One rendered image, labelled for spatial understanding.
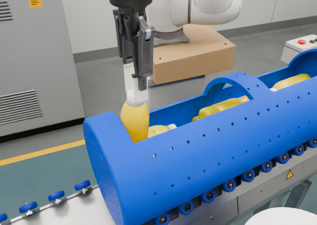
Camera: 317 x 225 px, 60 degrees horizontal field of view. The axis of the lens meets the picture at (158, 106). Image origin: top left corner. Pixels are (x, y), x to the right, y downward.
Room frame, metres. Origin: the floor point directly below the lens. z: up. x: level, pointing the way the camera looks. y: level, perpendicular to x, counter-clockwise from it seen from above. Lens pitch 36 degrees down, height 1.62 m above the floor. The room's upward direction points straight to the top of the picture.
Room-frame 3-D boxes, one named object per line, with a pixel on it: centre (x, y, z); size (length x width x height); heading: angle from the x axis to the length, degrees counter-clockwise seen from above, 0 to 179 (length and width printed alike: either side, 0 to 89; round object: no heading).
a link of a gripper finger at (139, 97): (0.48, 0.04, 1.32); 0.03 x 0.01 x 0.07; 119
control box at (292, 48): (1.25, -0.72, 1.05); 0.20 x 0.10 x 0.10; 119
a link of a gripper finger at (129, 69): (0.51, 0.06, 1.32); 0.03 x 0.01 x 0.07; 119
